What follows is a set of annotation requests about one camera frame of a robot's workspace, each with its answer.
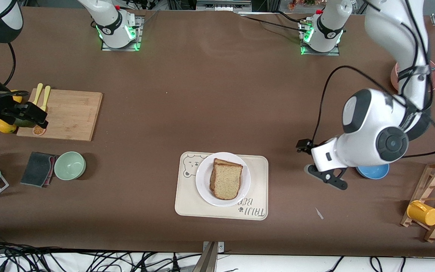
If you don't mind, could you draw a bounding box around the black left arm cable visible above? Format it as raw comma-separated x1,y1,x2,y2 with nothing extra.
312,0,435,159

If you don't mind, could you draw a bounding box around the yellow plastic fork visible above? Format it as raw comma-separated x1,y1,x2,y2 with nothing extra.
41,85,51,112

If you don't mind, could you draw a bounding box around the yellow mug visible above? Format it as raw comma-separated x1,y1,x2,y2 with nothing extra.
407,200,435,226

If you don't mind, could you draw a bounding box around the dark grey sponge cloth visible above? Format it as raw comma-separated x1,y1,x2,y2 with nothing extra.
20,151,56,187

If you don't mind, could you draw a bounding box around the metal table clamp bracket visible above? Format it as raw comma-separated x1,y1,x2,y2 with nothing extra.
192,241,225,272

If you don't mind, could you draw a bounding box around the grey metal box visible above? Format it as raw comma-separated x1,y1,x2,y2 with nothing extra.
196,0,253,12

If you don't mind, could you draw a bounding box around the cream bear print tray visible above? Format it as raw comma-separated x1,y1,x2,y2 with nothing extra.
174,151,269,221

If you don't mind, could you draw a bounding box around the blue bowl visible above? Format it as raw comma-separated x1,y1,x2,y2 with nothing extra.
356,163,390,180

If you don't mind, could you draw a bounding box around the wooden cutting board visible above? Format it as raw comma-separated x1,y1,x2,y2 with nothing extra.
16,88,103,142

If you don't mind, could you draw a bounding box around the wooden mug rack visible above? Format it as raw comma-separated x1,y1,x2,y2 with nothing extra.
400,159,435,243

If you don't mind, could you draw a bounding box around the white round plate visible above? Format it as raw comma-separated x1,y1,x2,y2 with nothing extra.
195,152,251,207

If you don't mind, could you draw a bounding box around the brown bread slice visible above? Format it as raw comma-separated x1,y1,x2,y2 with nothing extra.
212,162,244,201
209,158,244,191

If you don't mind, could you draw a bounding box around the light green bowl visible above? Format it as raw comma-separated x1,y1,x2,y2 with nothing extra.
54,151,87,181

